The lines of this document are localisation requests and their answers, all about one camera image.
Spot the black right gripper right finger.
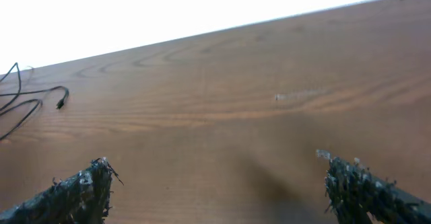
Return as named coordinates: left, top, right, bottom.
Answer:
left=316, top=149, right=430, bottom=224

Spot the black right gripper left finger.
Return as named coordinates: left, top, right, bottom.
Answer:
left=1, top=157, right=119, bottom=224

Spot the black usb cable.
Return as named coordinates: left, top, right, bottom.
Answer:
left=0, top=62, right=70, bottom=141

